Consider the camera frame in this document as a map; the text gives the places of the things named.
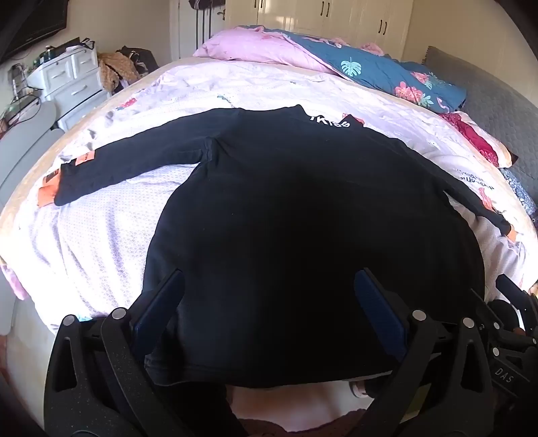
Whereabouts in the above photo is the pink duvet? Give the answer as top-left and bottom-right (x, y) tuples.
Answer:
(193, 26), (337, 74)

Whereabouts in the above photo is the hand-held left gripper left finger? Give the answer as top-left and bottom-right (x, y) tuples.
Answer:
(44, 269), (198, 437)

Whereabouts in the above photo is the blue patterned pillow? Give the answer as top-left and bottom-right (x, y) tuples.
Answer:
(500, 168), (538, 219)

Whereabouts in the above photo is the red patterned pillow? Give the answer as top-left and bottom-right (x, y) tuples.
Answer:
(441, 110), (520, 169)

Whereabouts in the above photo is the white door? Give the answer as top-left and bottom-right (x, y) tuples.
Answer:
(170, 0), (228, 59)

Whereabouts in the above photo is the dark bag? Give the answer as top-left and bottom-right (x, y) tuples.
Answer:
(117, 46), (159, 80)

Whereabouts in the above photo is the grey quilted headboard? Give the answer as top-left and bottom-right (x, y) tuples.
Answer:
(424, 45), (538, 198)

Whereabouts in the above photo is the blue floral duvet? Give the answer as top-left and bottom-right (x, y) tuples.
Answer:
(265, 29), (467, 114)

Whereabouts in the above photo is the black television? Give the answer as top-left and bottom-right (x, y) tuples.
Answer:
(0, 0), (70, 64)

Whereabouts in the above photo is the white drawer cabinet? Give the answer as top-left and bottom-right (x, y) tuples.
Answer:
(27, 42), (110, 131)

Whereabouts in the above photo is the tan clothes pile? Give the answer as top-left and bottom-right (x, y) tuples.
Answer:
(98, 52), (139, 95)

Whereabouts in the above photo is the grey chair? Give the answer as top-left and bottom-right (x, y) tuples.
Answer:
(0, 101), (64, 206)

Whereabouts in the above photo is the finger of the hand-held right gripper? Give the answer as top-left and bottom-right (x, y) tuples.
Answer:
(496, 274), (538, 332)
(469, 289), (506, 337)

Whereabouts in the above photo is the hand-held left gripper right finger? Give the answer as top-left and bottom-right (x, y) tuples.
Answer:
(354, 268), (495, 437)

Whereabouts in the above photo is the cream wardrobe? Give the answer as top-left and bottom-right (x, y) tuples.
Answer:
(225, 0), (415, 62)

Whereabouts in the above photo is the black long-sleeved shirt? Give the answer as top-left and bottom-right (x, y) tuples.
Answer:
(38, 105), (517, 389)

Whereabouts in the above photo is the lilac strawberry print quilt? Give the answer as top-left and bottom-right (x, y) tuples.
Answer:
(0, 63), (538, 332)

